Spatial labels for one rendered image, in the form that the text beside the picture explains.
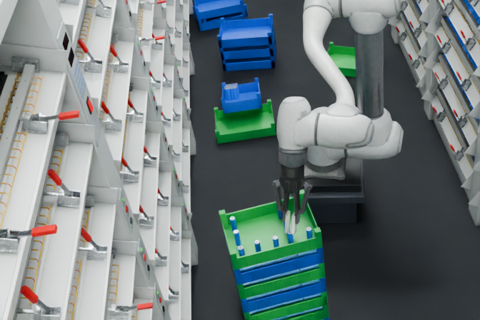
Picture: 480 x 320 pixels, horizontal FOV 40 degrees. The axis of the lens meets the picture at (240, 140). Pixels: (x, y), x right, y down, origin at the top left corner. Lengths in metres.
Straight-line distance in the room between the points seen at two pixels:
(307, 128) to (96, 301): 0.89
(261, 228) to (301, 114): 0.48
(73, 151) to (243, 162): 1.89
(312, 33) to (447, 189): 1.13
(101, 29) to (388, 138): 1.27
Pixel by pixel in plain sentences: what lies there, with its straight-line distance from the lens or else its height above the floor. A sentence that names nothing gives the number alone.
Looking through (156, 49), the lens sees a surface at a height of 0.75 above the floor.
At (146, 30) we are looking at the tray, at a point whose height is 0.93.
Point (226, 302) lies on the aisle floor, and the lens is 2.73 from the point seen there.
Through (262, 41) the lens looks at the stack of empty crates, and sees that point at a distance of 3.74.
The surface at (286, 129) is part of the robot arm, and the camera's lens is 2.02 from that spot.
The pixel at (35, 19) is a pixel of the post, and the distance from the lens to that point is 1.31.
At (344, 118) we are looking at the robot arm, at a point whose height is 0.92.
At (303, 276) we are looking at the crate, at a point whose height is 0.36.
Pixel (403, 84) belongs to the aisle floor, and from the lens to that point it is 3.65.
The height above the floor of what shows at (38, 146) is 1.50.
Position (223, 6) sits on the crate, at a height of 0.08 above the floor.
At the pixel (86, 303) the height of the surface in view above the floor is 1.13.
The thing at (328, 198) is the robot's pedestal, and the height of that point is 0.19.
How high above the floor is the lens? 2.20
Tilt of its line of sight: 41 degrees down
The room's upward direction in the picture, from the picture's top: 11 degrees counter-clockwise
